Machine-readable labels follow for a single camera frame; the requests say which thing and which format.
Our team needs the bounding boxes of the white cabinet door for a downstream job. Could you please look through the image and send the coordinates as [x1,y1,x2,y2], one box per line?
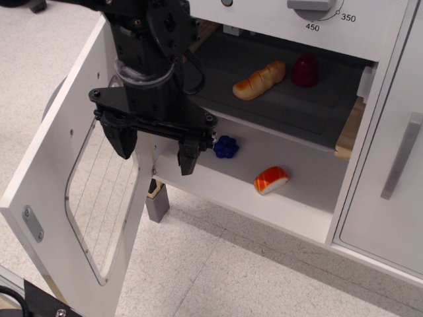
[337,7,422,277]

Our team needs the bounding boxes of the white toy oven cabinet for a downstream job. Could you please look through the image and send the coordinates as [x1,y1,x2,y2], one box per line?
[154,1,422,286]

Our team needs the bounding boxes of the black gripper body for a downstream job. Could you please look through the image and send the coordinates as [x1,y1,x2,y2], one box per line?
[89,83,217,151]

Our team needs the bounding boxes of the silver cabinet door handle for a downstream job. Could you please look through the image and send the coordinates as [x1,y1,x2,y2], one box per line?
[381,112,422,200]

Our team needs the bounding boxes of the dark red toy fruit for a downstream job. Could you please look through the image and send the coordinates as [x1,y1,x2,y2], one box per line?
[291,54,319,88]

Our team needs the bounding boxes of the black cable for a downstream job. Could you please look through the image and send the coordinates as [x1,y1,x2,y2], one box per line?
[0,284,30,317]

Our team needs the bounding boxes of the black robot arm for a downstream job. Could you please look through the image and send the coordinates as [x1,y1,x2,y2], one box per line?
[80,1,217,176]

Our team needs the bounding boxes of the toy bread loaf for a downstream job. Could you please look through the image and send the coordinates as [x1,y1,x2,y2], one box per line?
[232,61,286,101]

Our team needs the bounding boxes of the grey oven knob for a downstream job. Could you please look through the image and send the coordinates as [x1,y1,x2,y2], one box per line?
[287,0,336,21]

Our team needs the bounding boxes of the round oven button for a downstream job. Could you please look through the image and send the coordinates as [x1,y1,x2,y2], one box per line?
[221,0,233,7]

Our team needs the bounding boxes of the dark grey oven tray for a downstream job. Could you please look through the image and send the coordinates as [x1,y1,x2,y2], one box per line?
[194,30,371,135]

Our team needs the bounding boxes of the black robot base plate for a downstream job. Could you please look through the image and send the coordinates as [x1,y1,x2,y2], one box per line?
[24,280,81,317]

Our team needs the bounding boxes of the toy salmon sushi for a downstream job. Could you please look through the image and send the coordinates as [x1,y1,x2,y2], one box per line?
[253,166,289,195]

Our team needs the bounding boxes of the black caster wheel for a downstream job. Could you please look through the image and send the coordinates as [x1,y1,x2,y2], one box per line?
[26,0,47,14]

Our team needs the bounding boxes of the blue toy grapes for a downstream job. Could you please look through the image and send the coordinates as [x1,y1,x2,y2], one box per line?
[213,135,239,159]

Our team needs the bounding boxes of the grey oven leg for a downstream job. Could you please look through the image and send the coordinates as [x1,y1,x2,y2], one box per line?
[145,178,170,223]

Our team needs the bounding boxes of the white oven door with window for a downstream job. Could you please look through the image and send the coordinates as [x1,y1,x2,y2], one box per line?
[1,18,153,316]

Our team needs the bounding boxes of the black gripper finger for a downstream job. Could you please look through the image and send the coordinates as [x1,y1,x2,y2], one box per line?
[178,137,200,176]
[100,114,137,159]

